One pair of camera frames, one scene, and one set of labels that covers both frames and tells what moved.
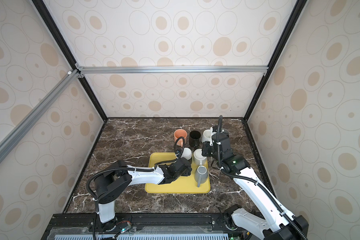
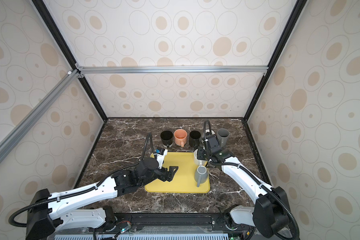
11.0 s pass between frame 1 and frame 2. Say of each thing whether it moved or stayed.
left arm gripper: moved
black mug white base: moved
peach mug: stayed
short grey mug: stayed
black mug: stayed
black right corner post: stayed
